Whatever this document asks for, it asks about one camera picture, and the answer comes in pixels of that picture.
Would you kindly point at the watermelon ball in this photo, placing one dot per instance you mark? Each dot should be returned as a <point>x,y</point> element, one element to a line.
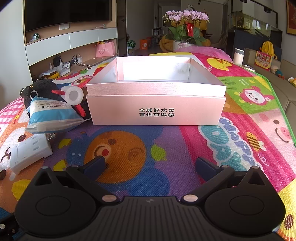
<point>130,44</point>

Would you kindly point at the metal bowl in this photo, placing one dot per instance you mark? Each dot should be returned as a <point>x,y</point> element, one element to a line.
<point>248,67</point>

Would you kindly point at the pink shopping bag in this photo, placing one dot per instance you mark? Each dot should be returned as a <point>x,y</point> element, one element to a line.
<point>105,49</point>

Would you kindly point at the black track light rail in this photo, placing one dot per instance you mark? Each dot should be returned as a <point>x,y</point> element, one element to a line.
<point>266,8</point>

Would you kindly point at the black television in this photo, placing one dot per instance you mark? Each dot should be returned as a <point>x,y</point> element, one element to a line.
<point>69,11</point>

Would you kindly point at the pink cardboard box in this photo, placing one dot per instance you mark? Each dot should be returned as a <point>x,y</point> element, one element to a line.
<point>157,109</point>

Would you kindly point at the small blue and white toy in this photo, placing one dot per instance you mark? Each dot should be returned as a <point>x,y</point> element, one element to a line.
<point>277,72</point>

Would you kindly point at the red cartoon gift bag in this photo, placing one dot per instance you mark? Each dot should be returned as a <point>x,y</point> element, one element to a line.
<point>263,60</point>

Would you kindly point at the metal usb plug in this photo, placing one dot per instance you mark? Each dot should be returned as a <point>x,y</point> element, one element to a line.
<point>51,136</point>

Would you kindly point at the dark sideboard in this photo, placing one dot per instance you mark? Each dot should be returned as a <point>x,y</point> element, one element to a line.
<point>245,44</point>

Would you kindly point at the glass aquarium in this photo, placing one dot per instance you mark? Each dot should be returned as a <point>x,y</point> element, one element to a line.
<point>245,22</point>

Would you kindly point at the white power adapter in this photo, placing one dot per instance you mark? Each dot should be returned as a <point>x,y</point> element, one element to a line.
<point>30,150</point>

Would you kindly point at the framed wall picture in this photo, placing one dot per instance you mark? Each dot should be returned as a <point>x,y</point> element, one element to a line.
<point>291,16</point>

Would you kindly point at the blue tissue pack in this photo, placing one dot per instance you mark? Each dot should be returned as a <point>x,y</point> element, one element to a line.
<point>50,113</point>

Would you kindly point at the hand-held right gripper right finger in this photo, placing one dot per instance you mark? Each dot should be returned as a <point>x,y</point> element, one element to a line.
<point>205,168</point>

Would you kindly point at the orange plush toy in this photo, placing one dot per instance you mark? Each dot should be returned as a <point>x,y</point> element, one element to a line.
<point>292,81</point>

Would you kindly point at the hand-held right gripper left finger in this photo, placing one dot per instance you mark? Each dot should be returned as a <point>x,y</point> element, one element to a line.
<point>94,165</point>

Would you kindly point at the black plush toy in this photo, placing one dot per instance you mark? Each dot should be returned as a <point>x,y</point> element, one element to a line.
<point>44,89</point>

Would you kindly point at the pink orchid in white pot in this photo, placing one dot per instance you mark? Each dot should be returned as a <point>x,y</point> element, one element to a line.
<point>185,32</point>

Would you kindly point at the white router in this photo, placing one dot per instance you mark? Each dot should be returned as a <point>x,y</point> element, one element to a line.
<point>64,68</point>

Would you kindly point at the white thermos cup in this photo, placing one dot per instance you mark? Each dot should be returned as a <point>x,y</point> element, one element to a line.
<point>238,56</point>

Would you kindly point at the orange bag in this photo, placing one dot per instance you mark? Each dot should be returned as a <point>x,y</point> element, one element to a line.
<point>144,44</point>

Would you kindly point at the colourful cartoon play mat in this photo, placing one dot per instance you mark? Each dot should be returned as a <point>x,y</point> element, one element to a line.
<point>143,139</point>

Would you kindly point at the yellow backpack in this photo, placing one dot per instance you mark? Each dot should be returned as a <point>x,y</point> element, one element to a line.
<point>268,47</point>

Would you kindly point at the white and wood tv cabinet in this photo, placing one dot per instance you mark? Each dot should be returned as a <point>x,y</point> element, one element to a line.
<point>57,39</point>

